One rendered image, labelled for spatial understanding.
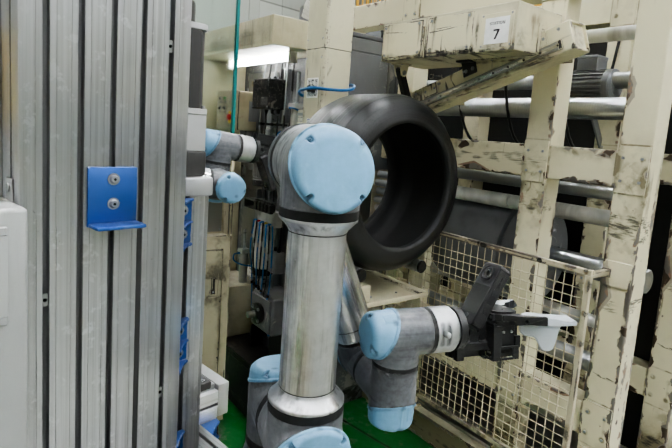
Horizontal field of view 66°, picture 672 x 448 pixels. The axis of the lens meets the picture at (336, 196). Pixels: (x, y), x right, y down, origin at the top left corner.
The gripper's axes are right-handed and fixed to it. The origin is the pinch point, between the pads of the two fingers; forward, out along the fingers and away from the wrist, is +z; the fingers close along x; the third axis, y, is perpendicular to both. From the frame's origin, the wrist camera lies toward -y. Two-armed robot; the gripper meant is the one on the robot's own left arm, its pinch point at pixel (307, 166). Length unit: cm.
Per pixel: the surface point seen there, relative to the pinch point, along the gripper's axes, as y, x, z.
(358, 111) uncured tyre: 19.4, -7.6, 10.2
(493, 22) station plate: 54, -27, 42
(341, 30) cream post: 52, 27, 23
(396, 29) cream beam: 57, 18, 42
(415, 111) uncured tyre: 23.4, -12.2, 29.7
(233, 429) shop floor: -122, 62, 26
